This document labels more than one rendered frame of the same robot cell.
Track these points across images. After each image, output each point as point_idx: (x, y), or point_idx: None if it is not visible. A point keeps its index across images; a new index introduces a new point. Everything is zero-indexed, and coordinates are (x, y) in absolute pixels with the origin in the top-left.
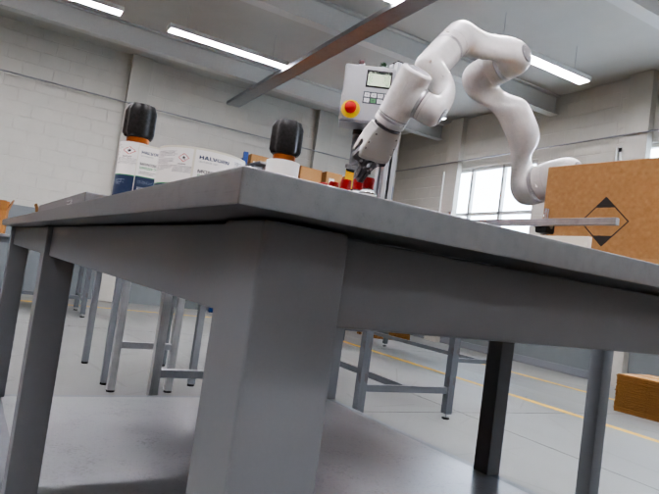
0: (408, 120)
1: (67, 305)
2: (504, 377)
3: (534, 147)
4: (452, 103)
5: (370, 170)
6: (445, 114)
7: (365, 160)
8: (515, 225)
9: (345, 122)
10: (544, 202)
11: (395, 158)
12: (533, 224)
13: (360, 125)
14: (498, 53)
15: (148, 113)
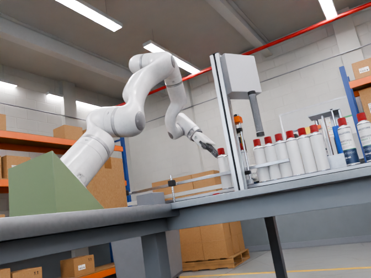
0: (185, 134)
1: (265, 224)
2: None
3: (126, 103)
4: (166, 126)
5: (210, 152)
6: (168, 133)
7: None
8: (136, 193)
9: (247, 99)
10: (123, 175)
11: (221, 117)
12: (129, 194)
13: (242, 97)
14: None
15: (286, 140)
